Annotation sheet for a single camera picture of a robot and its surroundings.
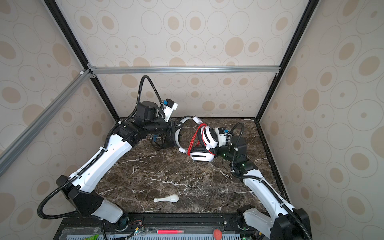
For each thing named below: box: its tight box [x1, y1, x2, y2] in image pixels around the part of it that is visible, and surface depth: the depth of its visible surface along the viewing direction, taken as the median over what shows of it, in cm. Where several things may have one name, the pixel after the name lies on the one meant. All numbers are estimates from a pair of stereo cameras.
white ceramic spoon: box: [153, 194, 180, 203], surface depth 83 cm
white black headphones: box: [174, 115, 219, 162], surface depth 57 cm
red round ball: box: [213, 228, 223, 240], surface depth 70 cm
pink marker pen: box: [157, 230, 185, 235], surface depth 73 cm
